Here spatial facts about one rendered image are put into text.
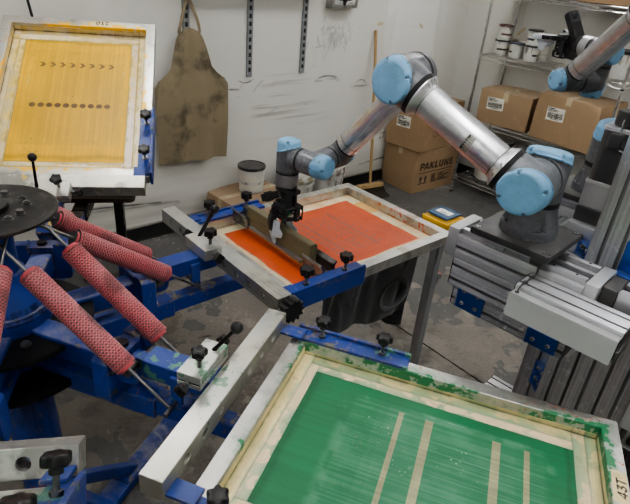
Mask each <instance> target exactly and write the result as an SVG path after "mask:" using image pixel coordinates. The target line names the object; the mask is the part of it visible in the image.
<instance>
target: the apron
mask: <svg viewBox="0 0 630 504"><path fill-rule="evenodd" d="M188 2H189V4H190V7H191V9H192V12H193V14H194V17H195V19H196V23H197V27H198V31H197V30H195V29H193V28H186V29H184V30H183V31H181V27H182V23H183V18H184V14H185V9H186V4H187V0H184V3H183V8H182V12H181V17H180V21H179V26H178V31H177V33H178V36H177V38H176V42H175V47H174V52H173V59H172V66H171V69H170V70H169V72H168V73H167V75H166V76H165V77H164V78H163V79H162V80H161V81H160V82H159V81H158V84H157V86H156V87H155V102H156V117H157V134H158V152H159V166H161V165H165V164H177V163H182V162H185V161H189V160H209V159H210V158H212V157H215V156H226V154H227V136H228V82H227V81H226V80H225V77H222V76H221V75H220V74H219V73H218V72H216V70H215V69H214V68H213V67H212V65H211V61H210V57H209V54H208V50H207V47H206V44H205V42H204V39H203V37H202V35H201V33H200V32H201V27H200V22H199V19H198V16H197V13H196V11H195V8H194V6H193V3H192V1H191V0H188Z"/></svg>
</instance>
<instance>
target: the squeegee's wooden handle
mask: <svg viewBox="0 0 630 504"><path fill-rule="evenodd" d="M268 215H269V214H268V213H266V212H265V211H263V210H261V209H260V208H258V207H257V206H255V205H249V206H248V207H247V217H248V218H249V226H250V225H252V226H253V227H255V228H256V229H258V230H259V231H261V232H262V233H264V234H265V235H267V236H268V237H270V238H271V236H270V232H269V228H268ZM280 230H281V232H282V234H283V235H282V238H277V237H276V238H277V239H276V242H277V243H279V244H280V245H282V246H283V247H285V248H286V249H288V250H289V251H291V252H292V253H294V254H295V255H297V256H298V257H300V258H301V259H303V256H301V254H302V253H303V254H305V255H306V256H308V257H309V258H311V259H312V260H314V261H315V262H316V254H317V244H316V243H314V242H313V241H311V240H310V239H308V238H306V237H305V236H303V235H301V234H300V233H298V232H297V231H295V230H293V229H292V228H290V227H289V226H287V225H285V224H283V223H282V222H281V221H280Z"/></svg>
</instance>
